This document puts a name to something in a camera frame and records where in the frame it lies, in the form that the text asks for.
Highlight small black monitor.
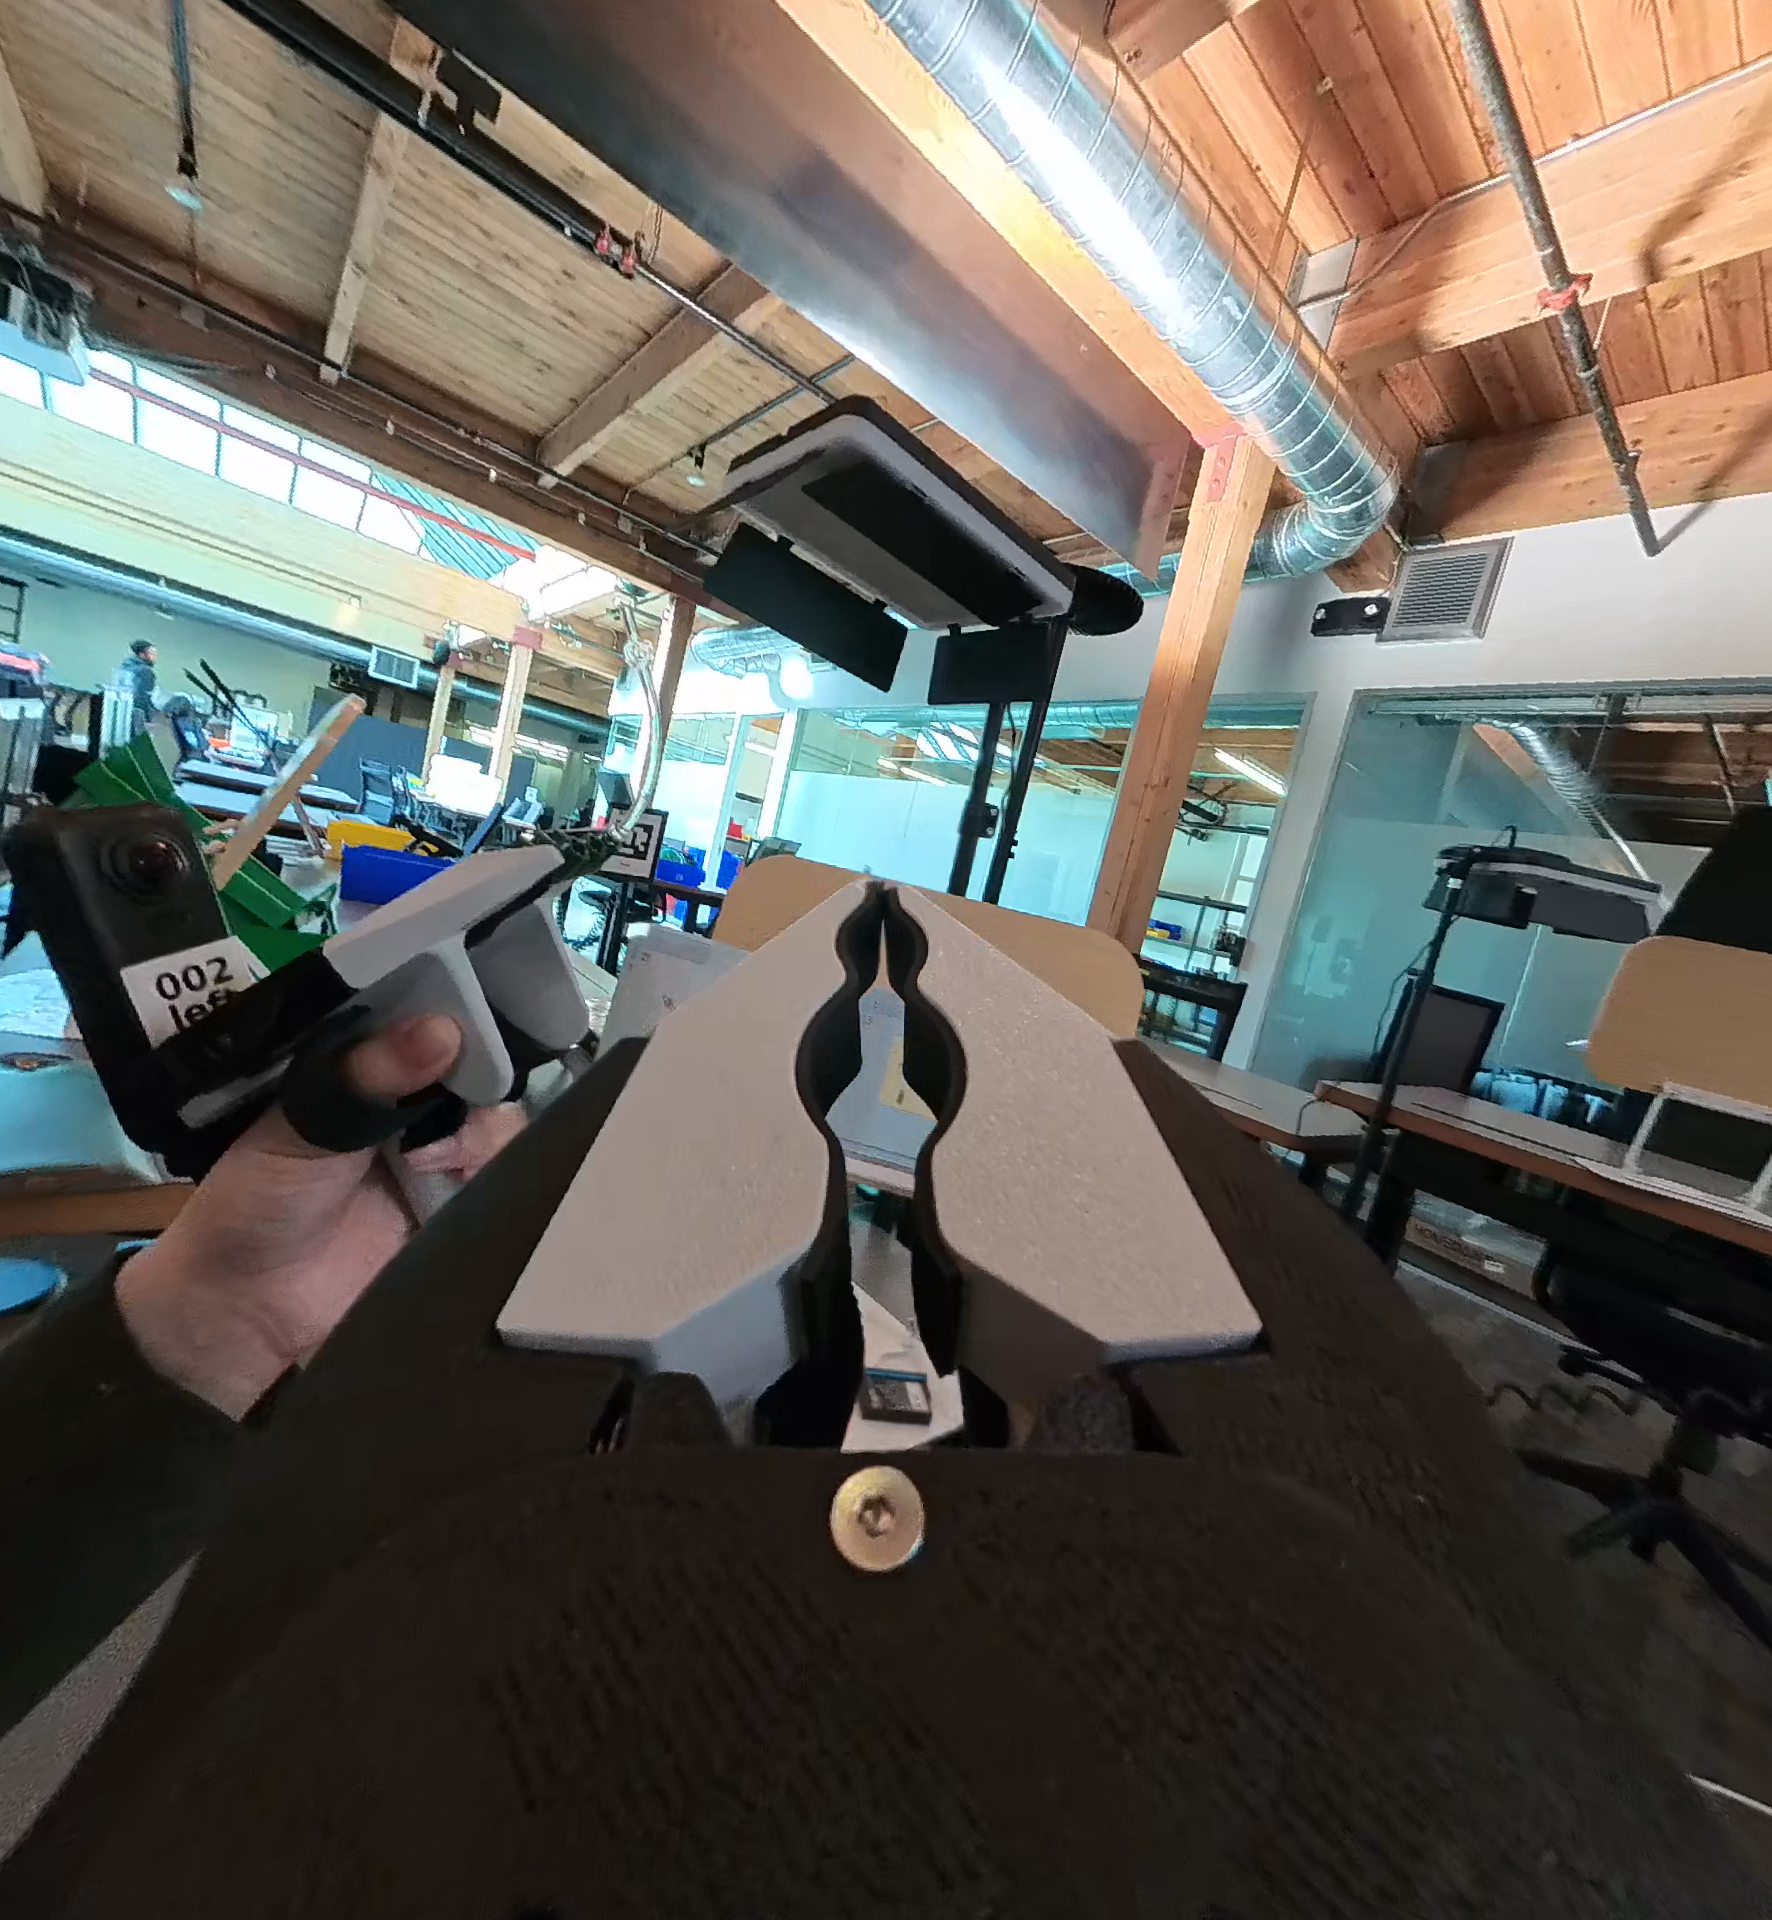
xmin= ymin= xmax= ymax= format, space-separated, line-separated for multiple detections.
xmin=1397 ymin=982 xmax=1506 ymax=1101

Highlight rounded plywood panel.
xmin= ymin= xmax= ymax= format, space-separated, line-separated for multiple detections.
xmin=1581 ymin=937 xmax=1772 ymax=1146
xmin=714 ymin=855 xmax=1145 ymax=1039

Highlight black light stand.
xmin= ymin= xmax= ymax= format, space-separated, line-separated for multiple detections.
xmin=929 ymin=619 xmax=1069 ymax=904

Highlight wooden post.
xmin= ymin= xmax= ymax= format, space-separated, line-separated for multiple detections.
xmin=1086 ymin=433 xmax=1279 ymax=951

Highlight person's left hand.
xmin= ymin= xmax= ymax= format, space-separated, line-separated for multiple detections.
xmin=111 ymin=1013 xmax=532 ymax=1422

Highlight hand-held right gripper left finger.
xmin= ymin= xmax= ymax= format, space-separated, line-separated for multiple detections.
xmin=495 ymin=881 xmax=888 ymax=1445

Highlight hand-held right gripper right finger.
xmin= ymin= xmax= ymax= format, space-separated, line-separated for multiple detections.
xmin=880 ymin=885 xmax=1266 ymax=1390

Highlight silver ventilation duct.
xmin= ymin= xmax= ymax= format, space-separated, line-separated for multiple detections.
xmin=862 ymin=0 xmax=1408 ymax=586

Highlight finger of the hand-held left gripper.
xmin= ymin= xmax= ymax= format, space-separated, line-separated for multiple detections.
xmin=320 ymin=843 xmax=571 ymax=1108
xmin=471 ymin=898 xmax=597 ymax=1079

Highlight black overhead light panel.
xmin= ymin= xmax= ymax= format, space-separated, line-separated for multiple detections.
xmin=701 ymin=394 xmax=1079 ymax=695

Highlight grey wall vent grille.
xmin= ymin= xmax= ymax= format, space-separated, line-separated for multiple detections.
xmin=1375 ymin=537 xmax=1515 ymax=645

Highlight long wooden desk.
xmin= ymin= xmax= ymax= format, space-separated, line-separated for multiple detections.
xmin=1318 ymin=1078 xmax=1772 ymax=1251

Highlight black office chair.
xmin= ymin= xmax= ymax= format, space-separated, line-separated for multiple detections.
xmin=1492 ymin=1170 xmax=1772 ymax=1752

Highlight pale blue cloth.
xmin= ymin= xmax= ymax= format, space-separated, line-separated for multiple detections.
xmin=0 ymin=1055 xmax=154 ymax=1190

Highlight wooden table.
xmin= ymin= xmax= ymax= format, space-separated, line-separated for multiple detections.
xmin=0 ymin=1170 xmax=200 ymax=1251

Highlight wooden stick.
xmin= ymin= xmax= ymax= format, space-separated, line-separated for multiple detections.
xmin=206 ymin=695 xmax=371 ymax=891

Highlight blue storage bin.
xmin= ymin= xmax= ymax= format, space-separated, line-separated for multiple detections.
xmin=337 ymin=843 xmax=456 ymax=904

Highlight person's left forearm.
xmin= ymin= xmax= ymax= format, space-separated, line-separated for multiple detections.
xmin=0 ymin=1258 xmax=309 ymax=1802

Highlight white paper sheet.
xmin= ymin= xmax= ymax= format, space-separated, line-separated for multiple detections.
xmin=833 ymin=1275 xmax=967 ymax=1458

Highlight grey sprinkler pipe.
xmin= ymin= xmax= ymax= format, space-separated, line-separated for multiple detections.
xmin=1446 ymin=0 xmax=1672 ymax=563

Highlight black lamp on pole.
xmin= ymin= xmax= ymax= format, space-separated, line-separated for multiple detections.
xmin=1342 ymin=842 xmax=1672 ymax=1256

